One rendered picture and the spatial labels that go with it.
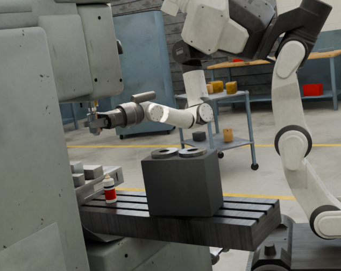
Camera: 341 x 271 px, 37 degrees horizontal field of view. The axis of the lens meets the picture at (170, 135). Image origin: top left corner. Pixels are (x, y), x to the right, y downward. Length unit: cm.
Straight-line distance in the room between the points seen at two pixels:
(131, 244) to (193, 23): 85
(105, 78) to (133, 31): 611
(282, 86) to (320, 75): 732
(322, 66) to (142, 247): 770
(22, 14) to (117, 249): 79
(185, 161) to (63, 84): 44
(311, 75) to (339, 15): 109
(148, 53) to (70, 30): 621
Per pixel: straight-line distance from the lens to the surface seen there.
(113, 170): 206
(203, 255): 221
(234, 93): 523
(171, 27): 1036
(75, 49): 163
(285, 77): 197
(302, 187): 209
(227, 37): 197
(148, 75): 784
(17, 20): 151
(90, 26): 173
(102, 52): 176
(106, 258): 168
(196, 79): 213
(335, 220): 209
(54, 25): 158
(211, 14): 194
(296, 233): 234
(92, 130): 184
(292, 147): 200
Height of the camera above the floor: 149
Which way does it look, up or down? 11 degrees down
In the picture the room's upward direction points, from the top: 8 degrees counter-clockwise
